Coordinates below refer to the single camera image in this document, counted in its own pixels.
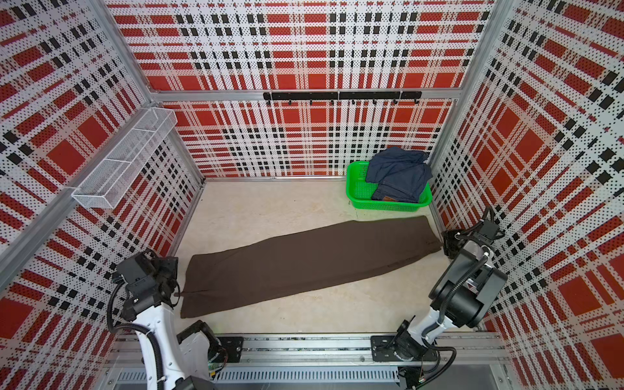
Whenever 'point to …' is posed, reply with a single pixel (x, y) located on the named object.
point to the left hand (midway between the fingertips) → (180, 259)
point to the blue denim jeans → (400, 174)
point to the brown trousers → (212, 281)
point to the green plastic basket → (359, 192)
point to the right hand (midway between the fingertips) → (445, 233)
